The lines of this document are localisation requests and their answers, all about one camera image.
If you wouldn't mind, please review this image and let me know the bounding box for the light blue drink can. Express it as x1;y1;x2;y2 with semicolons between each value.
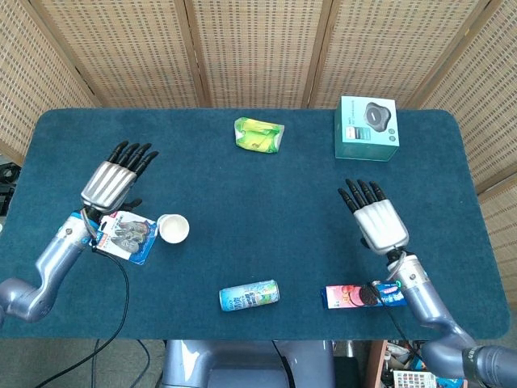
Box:
219;279;280;312

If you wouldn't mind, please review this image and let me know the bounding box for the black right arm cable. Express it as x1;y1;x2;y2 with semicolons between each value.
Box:
373;282;425;365

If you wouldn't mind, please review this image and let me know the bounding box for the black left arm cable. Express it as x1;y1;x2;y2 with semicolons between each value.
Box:
38;244;131;388

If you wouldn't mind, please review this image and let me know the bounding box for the blue pink cookie box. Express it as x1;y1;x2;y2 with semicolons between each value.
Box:
321;280;408;310

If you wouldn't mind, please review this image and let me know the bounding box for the tape rolls blister pack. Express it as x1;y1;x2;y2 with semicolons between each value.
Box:
90;210;158;266

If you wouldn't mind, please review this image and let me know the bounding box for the wooden shelf with clutter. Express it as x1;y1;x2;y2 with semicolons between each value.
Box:
367;339;429;388

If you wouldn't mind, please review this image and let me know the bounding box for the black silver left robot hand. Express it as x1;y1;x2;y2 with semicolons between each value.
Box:
80;141;160;214

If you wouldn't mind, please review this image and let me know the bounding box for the teal product box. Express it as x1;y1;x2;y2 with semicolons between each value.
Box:
334;95;401;162

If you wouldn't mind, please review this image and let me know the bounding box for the black floor cable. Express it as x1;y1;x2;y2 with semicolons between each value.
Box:
128;339;153;388

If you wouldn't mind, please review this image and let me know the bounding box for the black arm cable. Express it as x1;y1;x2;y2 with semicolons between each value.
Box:
38;244;131;388
373;282;425;365

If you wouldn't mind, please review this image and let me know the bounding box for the woven rattan folding screen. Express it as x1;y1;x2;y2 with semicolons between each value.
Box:
0;0;517;300

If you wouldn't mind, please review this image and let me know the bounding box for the colour swatch card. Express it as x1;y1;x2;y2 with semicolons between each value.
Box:
393;369;437;388

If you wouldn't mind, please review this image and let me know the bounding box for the single white paper cup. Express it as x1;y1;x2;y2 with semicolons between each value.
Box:
156;213;190;245

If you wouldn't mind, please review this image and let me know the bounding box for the grey blue robot torso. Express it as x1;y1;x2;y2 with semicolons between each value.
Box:
161;339;336;388

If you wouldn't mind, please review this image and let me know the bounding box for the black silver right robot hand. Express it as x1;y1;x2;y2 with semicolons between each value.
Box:
338;179;410;255

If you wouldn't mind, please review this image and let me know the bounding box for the black equipment beside table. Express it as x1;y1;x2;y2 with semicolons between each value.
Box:
0;155;21;219

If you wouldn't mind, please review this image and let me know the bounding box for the green yellow tissue pack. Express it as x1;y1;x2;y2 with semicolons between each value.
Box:
233;116;286;154

